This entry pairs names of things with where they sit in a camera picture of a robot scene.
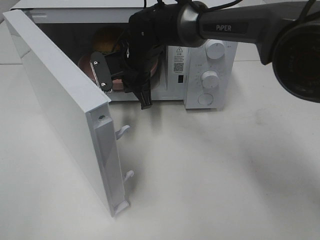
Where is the white microwave oven body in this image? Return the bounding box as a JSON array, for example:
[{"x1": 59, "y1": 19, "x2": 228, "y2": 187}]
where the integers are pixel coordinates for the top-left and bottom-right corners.
[{"x1": 7, "y1": 0, "x2": 237, "y2": 109}]

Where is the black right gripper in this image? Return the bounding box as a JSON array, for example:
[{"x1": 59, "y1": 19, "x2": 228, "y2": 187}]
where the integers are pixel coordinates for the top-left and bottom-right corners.
[{"x1": 106, "y1": 42, "x2": 163, "y2": 110}]

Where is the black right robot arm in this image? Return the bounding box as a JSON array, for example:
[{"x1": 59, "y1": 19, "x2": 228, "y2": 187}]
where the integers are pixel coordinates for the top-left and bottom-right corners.
[{"x1": 105, "y1": 0, "x2": 320, "y2": 109}]

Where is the upper white power knob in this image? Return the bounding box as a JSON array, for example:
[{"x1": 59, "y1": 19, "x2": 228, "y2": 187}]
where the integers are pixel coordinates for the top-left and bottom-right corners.
[{"x1": 205, "y1": 39, "x2": 225, "y2": 60}]

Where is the round white door button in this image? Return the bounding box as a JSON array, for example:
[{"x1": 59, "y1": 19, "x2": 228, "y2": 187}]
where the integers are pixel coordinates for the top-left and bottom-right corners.
[{"x1": 198, "y1": 93, "x2": 214, "y2": 106}]

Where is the white microwave door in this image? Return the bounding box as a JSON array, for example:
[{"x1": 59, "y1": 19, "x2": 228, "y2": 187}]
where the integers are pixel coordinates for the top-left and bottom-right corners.
[{"x1": 4, "y1": 9, "x2": 134, "y2": 216}]

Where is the toy hamburger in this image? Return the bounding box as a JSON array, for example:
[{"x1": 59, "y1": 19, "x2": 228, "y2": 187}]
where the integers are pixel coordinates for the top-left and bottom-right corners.
[{"x1": 92, "y1": 26, "x2": 124, "y2": 54}]

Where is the white timer knob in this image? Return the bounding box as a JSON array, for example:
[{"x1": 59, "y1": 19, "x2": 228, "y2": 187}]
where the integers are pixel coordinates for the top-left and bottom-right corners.
[{"x1": 201, "y1": 70, "x2": 220, "y2": 89}]

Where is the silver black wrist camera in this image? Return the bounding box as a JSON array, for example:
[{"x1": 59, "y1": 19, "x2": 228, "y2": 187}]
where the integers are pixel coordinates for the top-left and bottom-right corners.
[{"x1": 90, "y1": 51, "x2": 113, "y2": 94}]

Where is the pink round plate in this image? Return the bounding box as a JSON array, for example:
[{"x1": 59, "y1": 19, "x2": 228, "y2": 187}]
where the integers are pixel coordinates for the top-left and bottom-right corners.
[{"x1": 77, "y1": 53, "x2": 159, "y2": 92}]

